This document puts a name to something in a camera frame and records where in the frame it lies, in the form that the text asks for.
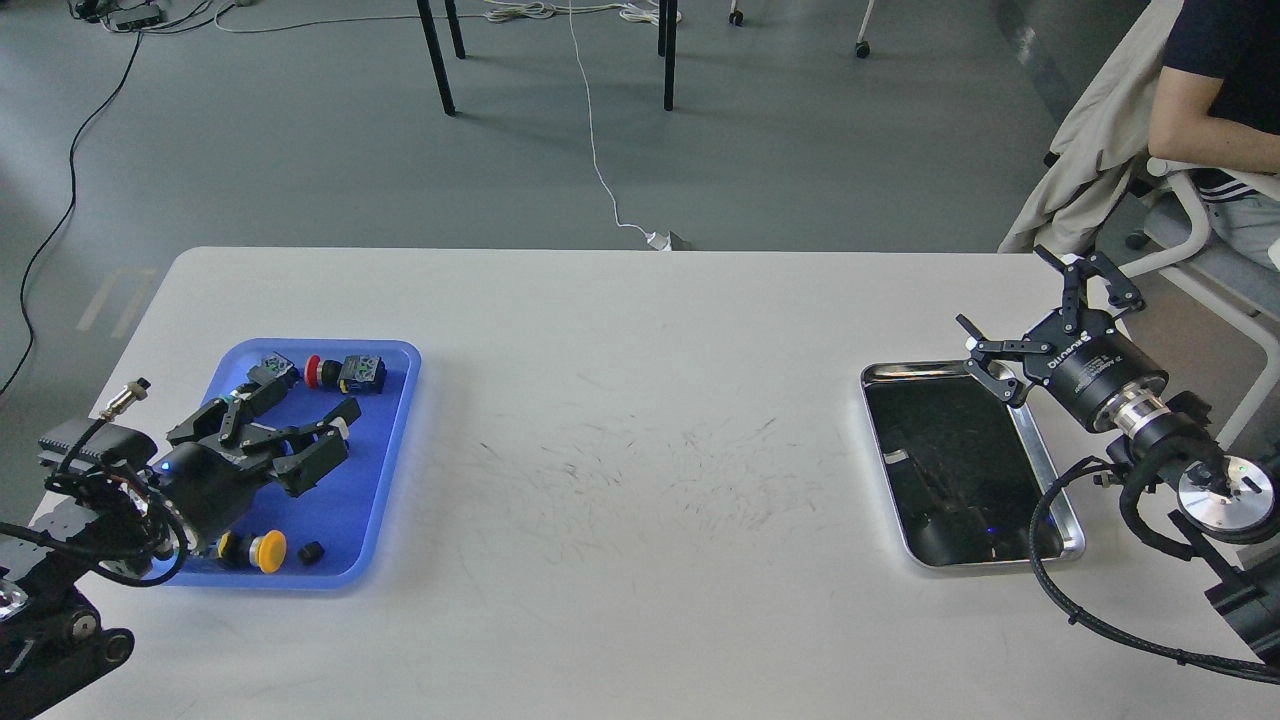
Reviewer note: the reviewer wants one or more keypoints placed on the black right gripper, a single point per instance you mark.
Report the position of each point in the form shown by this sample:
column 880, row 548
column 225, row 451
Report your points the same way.
column 1089, row 361

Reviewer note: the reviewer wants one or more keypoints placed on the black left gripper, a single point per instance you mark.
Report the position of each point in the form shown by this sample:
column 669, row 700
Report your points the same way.
column 220, row 459

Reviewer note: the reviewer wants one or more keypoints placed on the small black gear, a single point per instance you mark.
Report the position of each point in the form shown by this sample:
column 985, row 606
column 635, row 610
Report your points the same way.
column 310, row 553

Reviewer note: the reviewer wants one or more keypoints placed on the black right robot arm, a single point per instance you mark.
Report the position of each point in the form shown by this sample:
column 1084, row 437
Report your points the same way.
column 1181, row 493

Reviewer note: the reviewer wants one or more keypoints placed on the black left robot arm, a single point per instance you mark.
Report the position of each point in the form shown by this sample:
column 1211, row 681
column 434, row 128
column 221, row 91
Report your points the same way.
column 136, row 519

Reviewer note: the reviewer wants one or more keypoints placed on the blue plastic tray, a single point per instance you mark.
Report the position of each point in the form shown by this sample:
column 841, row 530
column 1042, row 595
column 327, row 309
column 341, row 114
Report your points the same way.
column 343, row 511

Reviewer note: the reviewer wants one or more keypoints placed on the silver metal tray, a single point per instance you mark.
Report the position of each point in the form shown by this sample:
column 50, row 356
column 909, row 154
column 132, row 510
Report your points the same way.
column 964, row 470

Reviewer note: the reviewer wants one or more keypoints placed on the white office chair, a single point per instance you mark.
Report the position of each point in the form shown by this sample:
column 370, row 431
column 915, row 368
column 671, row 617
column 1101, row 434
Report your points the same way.
column 1178, row 243

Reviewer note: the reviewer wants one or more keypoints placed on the beige jacket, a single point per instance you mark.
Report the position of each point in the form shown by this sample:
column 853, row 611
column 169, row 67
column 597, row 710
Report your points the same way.
column 1099, row 146

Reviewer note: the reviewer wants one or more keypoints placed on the seated person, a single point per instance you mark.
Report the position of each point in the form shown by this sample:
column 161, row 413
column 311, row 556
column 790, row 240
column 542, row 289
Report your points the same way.
column 1217, row 106

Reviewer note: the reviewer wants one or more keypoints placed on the black table leg left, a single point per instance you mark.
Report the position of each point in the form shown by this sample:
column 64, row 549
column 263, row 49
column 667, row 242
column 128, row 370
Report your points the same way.
column 435, row 52

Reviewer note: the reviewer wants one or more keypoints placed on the black table leg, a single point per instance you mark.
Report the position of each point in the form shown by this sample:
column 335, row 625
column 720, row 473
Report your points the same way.
column 435, row 52
column 666, row 49

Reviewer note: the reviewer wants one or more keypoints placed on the black table leg right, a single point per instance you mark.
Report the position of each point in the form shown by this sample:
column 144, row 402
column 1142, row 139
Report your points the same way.
column 666, row 49

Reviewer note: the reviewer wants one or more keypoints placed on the green push button switch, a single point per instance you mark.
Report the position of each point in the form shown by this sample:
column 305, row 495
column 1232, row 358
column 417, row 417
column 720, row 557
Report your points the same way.
column 268, row 382

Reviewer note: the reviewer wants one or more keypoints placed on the yellow push button switch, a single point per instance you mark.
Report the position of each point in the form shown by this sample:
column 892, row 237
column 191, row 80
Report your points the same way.
column 265, row 552

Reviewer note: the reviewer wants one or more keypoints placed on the red push button switch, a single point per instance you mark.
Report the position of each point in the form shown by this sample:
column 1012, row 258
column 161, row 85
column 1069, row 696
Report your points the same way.
column 357, row 374

